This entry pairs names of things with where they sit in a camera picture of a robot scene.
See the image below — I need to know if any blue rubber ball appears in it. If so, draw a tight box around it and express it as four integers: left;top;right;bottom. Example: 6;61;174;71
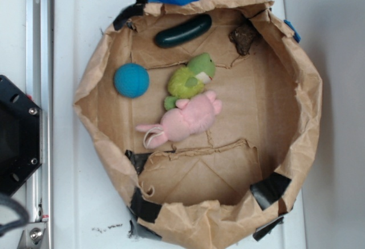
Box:
113;63;149;99

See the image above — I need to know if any pink plush bunny toy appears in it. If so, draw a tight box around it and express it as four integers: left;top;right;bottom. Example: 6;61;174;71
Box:
136;90;222;149

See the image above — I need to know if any brown paper bag container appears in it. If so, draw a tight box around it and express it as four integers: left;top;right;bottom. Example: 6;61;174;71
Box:
74;0;322;248

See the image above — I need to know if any green plush frog toy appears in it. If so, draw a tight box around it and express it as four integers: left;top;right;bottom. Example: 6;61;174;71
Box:
164;52;216;111

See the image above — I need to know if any dark green cucumber toy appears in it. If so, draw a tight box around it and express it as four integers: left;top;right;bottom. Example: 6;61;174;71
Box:
155;14;212;48

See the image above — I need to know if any brown rock-like lump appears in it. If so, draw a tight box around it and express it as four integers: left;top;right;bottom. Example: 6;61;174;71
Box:
229;22;260;56

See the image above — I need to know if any white plastic tray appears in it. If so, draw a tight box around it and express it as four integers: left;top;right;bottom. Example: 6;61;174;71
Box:
52;0;307;249

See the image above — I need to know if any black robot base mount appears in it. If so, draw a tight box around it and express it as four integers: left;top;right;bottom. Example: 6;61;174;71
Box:
1;75;41;196

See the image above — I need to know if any aluminium extrusion rail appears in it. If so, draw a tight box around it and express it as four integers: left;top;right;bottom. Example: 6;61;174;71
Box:
18;0;54;248

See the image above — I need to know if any dark grey cable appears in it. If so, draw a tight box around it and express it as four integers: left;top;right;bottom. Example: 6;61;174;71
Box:
0;193;30;236

